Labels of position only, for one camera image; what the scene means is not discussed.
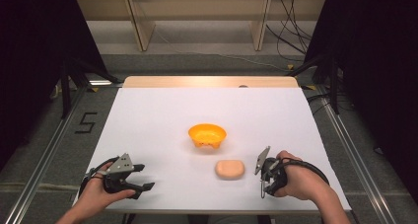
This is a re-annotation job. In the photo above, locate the thin white cable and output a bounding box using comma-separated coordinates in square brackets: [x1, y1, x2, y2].
[153, 28, 288, 71]

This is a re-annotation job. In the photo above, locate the light wooden table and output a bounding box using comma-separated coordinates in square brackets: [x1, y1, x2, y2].
[122, 75, 300, 89]

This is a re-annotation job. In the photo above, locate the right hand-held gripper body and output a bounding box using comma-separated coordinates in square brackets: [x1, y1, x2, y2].
[253, 145, 289, 196]

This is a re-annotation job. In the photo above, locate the peach oval bread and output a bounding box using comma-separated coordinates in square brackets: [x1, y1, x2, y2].
[214, 159, 246, 181]

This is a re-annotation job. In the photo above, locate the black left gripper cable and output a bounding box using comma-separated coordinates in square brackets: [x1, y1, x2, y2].
[78, 156, 120, 200]

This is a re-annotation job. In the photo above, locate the dark curtain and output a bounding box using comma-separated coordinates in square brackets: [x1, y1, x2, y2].
[304, 0, 418, 200]
[0, 0, 107, 171]

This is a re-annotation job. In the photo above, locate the aluminium floor rail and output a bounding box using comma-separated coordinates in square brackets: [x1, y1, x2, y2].
[3, 85, 89, 224]
[315, 85, 399, 224]

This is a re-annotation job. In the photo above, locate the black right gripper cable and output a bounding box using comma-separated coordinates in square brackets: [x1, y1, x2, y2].
[278, 158, 330, 187]

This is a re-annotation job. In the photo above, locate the person's left hand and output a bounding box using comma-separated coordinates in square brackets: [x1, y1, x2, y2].
[78, 162, 137, 216]

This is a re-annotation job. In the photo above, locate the beige wooden shelf unit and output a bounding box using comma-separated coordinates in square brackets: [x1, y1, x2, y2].
[75, 0, 328, 52]

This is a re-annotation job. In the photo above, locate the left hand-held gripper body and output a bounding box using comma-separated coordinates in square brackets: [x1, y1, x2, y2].
[104, 152, 136, 194]

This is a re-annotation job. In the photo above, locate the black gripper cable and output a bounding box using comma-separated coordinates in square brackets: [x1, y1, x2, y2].
[278, 158, 330, 187]
[78, 156, 120, 200]

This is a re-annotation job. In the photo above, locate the black floor cable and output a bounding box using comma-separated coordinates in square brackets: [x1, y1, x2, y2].
[306, 91, 331, 115]

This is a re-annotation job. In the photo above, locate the orange plastic bowl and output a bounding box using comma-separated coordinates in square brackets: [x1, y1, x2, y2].
[187, 122, 228, 150]

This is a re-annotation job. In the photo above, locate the bundle of black cables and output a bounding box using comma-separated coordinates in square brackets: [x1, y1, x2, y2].
[265, 0, 314, 62]

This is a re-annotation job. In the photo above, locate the person's right hand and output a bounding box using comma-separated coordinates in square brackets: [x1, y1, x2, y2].
[273, 150, 325, 202]

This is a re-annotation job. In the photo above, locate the white table cover sheet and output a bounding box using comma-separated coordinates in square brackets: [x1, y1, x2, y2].
[72, 87, 352, 214]

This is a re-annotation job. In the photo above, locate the black metal stand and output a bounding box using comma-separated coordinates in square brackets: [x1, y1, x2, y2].
[288, 53, 341, 115]
[59, 55, 120, 120]

